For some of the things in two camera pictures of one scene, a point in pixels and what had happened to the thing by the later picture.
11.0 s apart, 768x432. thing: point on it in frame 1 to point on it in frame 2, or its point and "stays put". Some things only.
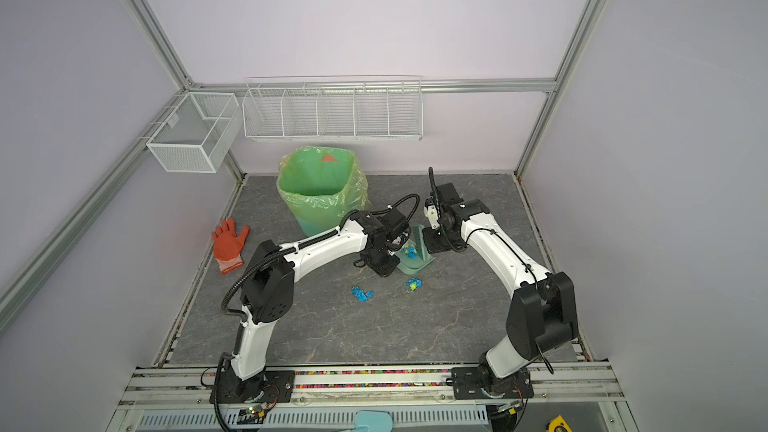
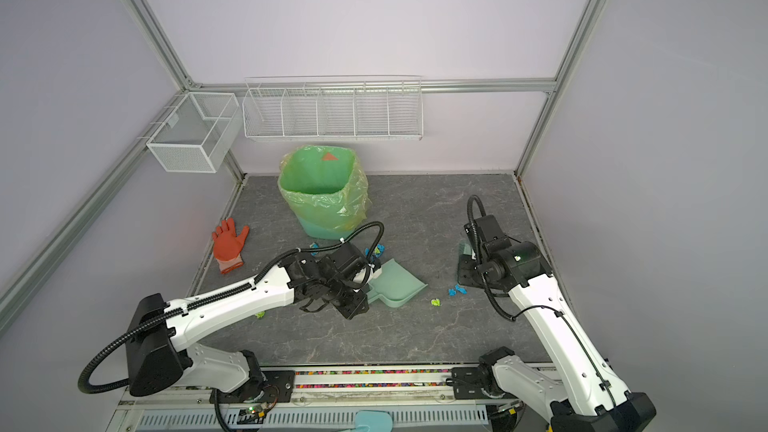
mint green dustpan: [412, 266] to [394, 285]
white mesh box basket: [196, 134] stays put
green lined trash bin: [321, 184] stays put
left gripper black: [383, 271] to [354, 308]
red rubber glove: [227, 246] stays put
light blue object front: [373, 421] stays put
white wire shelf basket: [332, 108] stays put
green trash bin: [323, 185] stays put
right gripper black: [433, 246] to [465, 271]
